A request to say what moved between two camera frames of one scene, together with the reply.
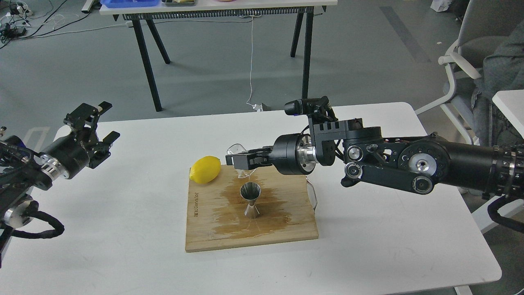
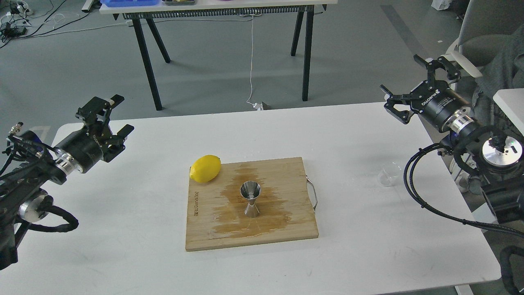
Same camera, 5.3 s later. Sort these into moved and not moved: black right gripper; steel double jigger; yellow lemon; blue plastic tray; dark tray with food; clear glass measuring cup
Moved: clear glass measuring cup; black right gripper
Not moved: yellow lemon; blue plastic tray; steel double jigger; dark tray with food
